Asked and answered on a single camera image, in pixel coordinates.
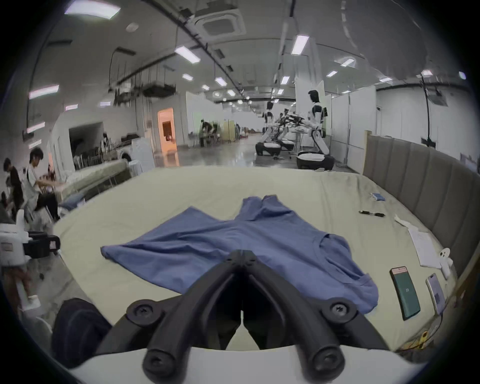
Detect person's legs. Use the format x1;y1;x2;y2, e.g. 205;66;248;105
52;298;113;369

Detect white washing machine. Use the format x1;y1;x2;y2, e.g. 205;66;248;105
114;148;136;166

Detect small white device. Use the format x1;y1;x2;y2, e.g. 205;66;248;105
437;247;455;279

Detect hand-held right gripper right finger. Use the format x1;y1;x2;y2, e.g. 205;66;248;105
243;250;391;383

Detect white humanoid robot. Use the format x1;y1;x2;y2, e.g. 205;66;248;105
295;89;336;171
255;101;283;157

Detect green phone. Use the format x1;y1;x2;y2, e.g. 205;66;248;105
389;266;422;321

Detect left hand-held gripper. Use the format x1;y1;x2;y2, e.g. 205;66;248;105
0;223;61;268

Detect group of people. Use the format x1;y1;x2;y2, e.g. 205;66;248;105
198;119;222;148

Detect bed with pale green sheet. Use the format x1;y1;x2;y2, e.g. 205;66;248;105
52;165;463;362

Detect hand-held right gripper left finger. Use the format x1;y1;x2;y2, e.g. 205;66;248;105
94;250;244;382

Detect grey padded headboard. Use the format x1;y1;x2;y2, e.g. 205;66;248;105
362;130;480;280

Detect person's left hand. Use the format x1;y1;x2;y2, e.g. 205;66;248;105
3;266;31;301

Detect pale lilac phone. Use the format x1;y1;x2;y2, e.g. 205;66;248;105
425;273;448;315

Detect blue t-shirt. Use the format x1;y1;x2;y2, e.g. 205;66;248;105
100;194;379;315

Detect yellow cable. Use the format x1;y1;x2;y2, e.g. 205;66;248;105
397;319;445;352

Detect black stand with pole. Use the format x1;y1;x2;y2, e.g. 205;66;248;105
419;73;440;149

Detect white paper sheet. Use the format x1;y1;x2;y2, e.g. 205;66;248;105
394;214;451;269

